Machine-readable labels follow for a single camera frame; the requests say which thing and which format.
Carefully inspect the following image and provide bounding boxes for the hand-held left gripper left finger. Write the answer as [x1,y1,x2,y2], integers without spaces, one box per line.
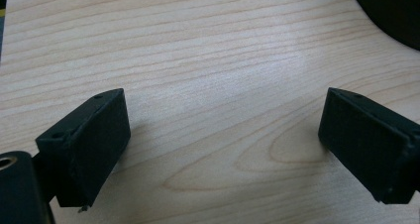
[34,87,132,213]

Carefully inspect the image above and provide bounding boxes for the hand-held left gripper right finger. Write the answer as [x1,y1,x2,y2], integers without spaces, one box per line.
[317,86,420,205]

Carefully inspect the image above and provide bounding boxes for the square metal compartment tray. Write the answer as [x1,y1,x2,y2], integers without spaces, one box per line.
[346,0,420,52]

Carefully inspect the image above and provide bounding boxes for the black yellow striped stand base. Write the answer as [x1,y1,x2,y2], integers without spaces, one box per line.
[0,0,8,63]

